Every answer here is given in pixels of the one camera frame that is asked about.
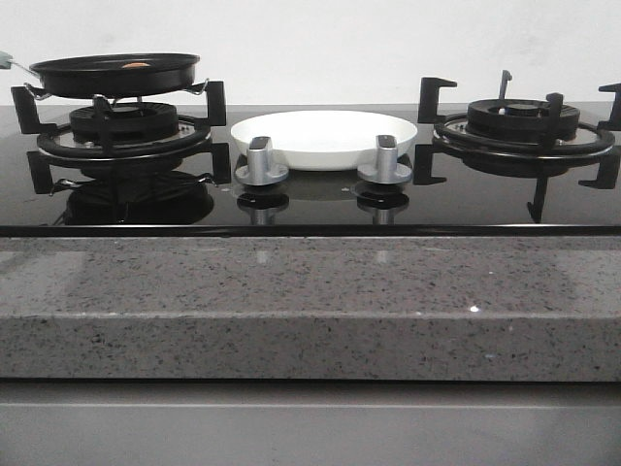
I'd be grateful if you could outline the white plate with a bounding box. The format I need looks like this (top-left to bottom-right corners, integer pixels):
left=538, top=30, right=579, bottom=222
left=231, top=111, right=417, bottom=171

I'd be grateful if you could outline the fried egg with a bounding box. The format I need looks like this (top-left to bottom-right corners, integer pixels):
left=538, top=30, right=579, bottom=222
left=121, top=61, right=151, bottom=69

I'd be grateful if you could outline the black frying pan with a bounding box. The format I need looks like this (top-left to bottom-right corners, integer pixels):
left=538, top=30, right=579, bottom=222
left=26, top=52, right=200, bottom=99

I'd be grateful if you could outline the silver left stove knob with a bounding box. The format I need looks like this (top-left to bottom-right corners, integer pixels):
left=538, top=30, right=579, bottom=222
left=235, top=136, right=289, bottom=186

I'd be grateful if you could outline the silver stove knob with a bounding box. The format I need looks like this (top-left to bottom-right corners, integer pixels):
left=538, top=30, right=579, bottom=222
left=357, top=135, right=412, bottom=184
left=235, top=136, right=289, bottom=186

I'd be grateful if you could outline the silver right stove knob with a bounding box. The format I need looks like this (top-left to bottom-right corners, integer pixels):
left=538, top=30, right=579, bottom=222
left=357, top=135, right=412, bottom=184

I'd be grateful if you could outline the black glass cooktop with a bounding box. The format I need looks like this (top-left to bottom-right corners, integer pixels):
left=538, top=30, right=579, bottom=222
left=1, top=105, right=620, bottom=237

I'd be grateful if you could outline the black left gas burner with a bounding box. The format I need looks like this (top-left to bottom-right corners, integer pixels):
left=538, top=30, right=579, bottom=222
left=69, top=102, right=179, bottom=145

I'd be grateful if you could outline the black gas burner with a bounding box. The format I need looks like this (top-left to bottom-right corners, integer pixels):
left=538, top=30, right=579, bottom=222
left=69, top=102, right=179, bottom=145
left=466, top=99, right=550, bottom=144

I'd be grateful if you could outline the black right pan support grate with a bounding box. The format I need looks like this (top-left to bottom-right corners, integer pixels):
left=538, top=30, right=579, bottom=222
left=412, top=71, right=620, bottom=225

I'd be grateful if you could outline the black pan support grate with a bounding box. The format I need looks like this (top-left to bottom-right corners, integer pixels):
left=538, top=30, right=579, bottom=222
left=412, top=71, right=620, bottom=225
left=12, top=81, right=227, bottom=194

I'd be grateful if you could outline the black right gas burner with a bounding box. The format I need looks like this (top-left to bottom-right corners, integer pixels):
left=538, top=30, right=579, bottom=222
left=466, top=99, right=550, bottom=144

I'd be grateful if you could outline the black left pan support grate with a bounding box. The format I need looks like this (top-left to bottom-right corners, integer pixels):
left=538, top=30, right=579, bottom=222
left=12, top=81, right=227, bottom=194

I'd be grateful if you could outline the grey cabinet drawer front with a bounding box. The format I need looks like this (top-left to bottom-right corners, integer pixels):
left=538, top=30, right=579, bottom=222
left=1, top=382, right=620, bottom=465

